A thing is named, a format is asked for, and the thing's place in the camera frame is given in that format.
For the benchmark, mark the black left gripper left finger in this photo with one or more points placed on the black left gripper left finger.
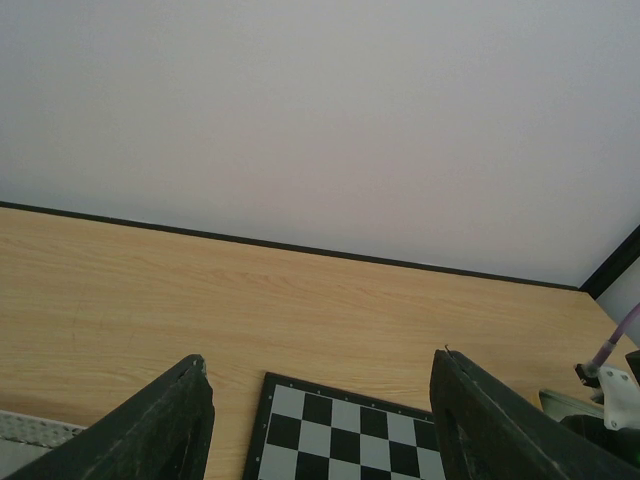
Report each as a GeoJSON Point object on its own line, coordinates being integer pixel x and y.
{"type": "Point", "coordinates": [163, 431]}

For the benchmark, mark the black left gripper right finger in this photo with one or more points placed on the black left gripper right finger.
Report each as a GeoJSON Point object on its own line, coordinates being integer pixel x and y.
{"type": "Point", "coordinates": [487, 431]}

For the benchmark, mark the gold tin of white pieces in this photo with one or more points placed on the gold tin of white pieces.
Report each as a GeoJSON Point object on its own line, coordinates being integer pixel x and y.
{"type": "Point", "coordinates": [558, 406]}

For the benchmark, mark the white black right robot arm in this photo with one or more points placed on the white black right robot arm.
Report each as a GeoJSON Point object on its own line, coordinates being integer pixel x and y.
{"type": "Point", "coordinates": [624, 443]}

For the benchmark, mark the black white chess board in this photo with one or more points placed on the black white chess board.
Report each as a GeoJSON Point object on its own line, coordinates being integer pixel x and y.
{"type": "Point", "coordinates": [304, 430]}

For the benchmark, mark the silver tray of black pieces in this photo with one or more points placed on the silver tray of black pieces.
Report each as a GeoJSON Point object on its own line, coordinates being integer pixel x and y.
{"type": "Point", "coordinates": [25, 432]}

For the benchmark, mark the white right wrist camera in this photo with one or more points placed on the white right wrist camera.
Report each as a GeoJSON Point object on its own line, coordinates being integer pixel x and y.
{"type": "Point", "coordinates": [617, 390]}

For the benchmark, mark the black cage frame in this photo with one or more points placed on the black cage frame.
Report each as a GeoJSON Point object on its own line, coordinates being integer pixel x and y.
{"type": "Point", "coordinates": [616, 264]}

